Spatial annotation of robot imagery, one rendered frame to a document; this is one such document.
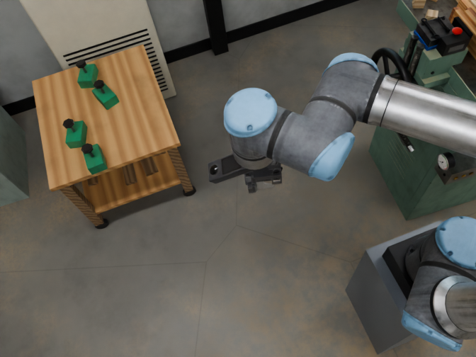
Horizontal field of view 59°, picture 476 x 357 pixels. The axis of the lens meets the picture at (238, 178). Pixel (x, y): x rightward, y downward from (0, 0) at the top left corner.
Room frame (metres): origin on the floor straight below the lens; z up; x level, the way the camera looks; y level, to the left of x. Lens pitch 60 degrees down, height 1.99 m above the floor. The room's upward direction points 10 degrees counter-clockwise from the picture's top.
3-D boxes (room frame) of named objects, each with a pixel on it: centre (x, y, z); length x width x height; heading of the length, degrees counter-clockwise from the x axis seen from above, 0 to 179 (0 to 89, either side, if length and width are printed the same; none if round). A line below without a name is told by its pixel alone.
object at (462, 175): (0.68, -0.81, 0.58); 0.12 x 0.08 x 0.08; 97
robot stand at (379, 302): (0.33, -0.57, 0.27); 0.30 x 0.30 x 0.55; 11
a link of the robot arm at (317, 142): (0.39, -0.14, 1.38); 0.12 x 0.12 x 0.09; 53
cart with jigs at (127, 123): (1.31, 0.56, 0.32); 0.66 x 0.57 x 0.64; 12
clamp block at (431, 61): (0.96, -0.72, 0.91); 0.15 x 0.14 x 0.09; 7
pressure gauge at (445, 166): (0.67, -0.74, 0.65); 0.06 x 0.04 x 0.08; 7
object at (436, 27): (0.95, -0.72, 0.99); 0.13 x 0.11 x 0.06; 7
